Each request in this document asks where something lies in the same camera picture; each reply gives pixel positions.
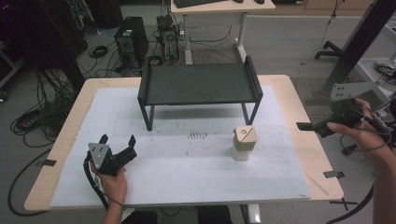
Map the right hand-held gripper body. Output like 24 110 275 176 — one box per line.
329 80 379 128

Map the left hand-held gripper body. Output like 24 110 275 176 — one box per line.
87 142 125 177

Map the beige and green carton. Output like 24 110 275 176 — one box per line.
231 125 258 161

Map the black metal shelf rack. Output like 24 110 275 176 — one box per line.
137 55 264 132

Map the person's left hand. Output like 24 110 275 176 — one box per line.
90 161 129 206

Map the person's right hand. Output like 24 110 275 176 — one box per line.
326 97 392 161

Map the black office chair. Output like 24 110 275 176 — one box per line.
339 141 359 157

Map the white shelf unit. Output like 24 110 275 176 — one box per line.
356 22 396 101

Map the white table mat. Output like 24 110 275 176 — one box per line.
49 85 312 209

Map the black stand foot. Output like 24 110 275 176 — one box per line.
314 40 344 61

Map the person's left leg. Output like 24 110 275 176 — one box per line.
120 210 159 224

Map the person's leg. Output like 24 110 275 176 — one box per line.
120 210 159 224
195 205 233 224

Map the black tape cross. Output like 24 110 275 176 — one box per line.
329 197 360 212

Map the black computer tower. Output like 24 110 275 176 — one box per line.
114 16 149 70

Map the white table leg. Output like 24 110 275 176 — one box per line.
247 203 262 224

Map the person's right leg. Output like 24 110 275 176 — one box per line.
195 205 233 224

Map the small open computer case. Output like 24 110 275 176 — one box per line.
156 14 180 63

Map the dark curtain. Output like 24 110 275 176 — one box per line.
0 0 89 91

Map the wooden desk with white legs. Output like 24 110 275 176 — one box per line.
170 0 277 65

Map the black keyboard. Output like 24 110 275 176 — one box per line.
173 0 233 9

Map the left hand-held gripper cable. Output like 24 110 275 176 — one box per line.
82 156 110 211

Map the hand-held gripper cable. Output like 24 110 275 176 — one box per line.
82 156 110 211
325 105 396 224

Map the tangle of black floor cables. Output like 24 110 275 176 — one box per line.
8 66 80 149

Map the black metal post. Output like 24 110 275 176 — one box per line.
320 0 396 94

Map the small black cable coil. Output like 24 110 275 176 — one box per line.
88 45 108 59

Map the thick black floor cable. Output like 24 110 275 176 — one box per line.
7 148 52 217

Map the right hand-held gripper cable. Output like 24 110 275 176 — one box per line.
325 105 396 224

